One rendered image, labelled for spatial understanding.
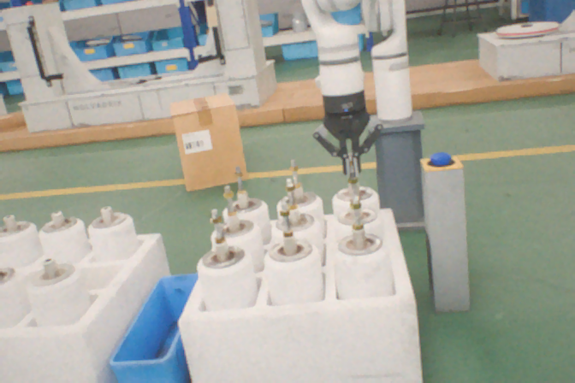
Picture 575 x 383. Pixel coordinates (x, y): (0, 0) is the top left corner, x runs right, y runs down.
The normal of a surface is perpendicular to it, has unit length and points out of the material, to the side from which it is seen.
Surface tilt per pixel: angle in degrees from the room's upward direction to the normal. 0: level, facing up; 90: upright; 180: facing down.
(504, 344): 0
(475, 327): 0
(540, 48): 90
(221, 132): 90
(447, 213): 90
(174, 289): 88
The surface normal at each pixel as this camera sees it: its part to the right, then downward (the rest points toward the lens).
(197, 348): -0.07, 0.32
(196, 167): 0.21, 0.25
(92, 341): 0.98, -0.10
